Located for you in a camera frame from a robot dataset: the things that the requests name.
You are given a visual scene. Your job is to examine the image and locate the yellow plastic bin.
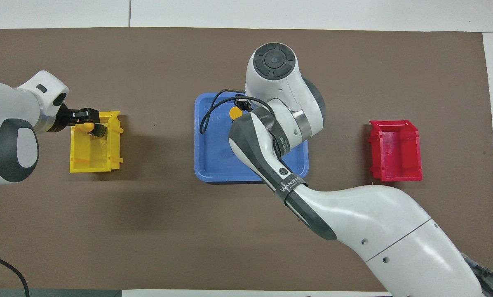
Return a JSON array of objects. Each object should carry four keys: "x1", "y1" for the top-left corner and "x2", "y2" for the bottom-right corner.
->
[{"x1": 70, "y1": 111, "x2": 124, "y2": 173}]

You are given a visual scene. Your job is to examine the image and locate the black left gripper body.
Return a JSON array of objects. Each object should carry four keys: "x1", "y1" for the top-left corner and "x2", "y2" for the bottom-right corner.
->
[{"x1": 55, "y1": 103, "x2": 83, "y2": 132}]

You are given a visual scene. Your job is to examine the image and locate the brown table mat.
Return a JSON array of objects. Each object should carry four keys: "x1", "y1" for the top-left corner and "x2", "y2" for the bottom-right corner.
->
[{"x1": 0, "y1": 27, "x2": 493, "y2": 292}]

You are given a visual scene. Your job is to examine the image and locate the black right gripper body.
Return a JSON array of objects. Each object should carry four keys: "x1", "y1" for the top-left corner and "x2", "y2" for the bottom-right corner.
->
[{"x1": 233, "y1": 94, "x2": 254, "y2": 112}]

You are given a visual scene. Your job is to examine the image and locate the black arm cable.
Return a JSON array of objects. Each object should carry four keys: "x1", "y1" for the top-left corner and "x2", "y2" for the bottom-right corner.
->
[
  {"x1": 0, "y1": 252, "x2": 29, "y2": 297},
  {"x1": 200, "y1": 88, "x2": 253, "y2": 134}
]

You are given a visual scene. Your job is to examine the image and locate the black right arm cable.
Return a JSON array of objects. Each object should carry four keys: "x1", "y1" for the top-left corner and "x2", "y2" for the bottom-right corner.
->
[{"x1": 200, "y1": 88, "x2": 253, "y2": 134}]

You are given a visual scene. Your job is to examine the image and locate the red plastic bin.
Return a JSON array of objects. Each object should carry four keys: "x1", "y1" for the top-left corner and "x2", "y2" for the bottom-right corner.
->
[{"x1": 369, "y1": 120, "x2": 423, "y2": 182}]

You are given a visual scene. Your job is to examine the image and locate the blue plastic tray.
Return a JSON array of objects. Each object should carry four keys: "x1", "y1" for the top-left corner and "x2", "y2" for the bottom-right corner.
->
[{"x1": 194, "y1": 91, "x2": 309, "y2": 184}]

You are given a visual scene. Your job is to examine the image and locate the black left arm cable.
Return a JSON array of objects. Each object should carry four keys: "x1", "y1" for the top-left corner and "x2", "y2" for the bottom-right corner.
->
[{"x1": 0, "y1": 252, "x2": 29, "y2": 297}]

